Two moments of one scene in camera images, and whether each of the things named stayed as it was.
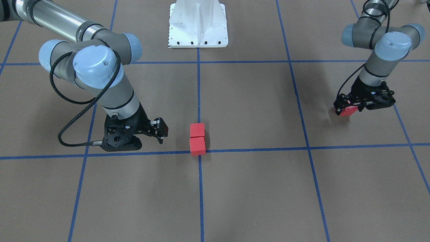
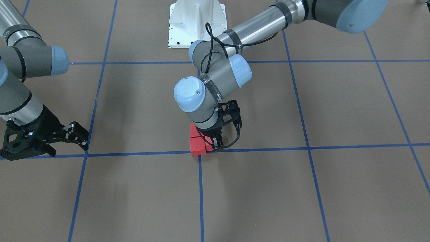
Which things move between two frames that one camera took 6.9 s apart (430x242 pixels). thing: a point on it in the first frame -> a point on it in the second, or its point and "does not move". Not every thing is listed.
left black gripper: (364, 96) -> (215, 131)
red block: (197, 129) does not move
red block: (198, 146) does not move
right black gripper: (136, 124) -> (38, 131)
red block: (348, 111) -> (209, 147)
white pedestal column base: (198, 23) does not move
